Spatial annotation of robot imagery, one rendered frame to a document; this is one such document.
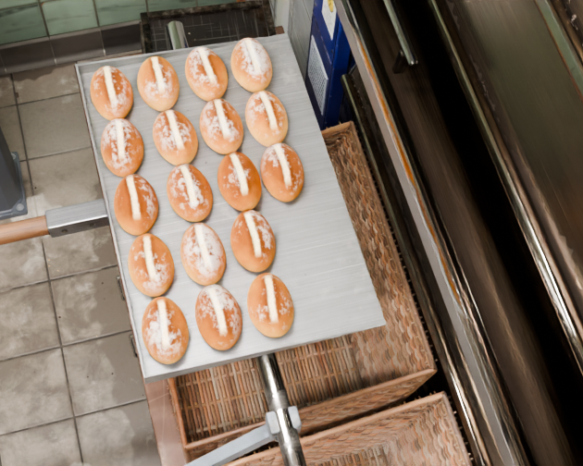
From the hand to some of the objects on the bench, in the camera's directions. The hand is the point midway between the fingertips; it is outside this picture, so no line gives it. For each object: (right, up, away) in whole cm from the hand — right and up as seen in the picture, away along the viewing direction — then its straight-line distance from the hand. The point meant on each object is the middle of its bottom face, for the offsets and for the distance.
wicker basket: (+120, +1, +76) cm, 142 cm away
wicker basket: (+136, -51, +51) cm, 154 cm away
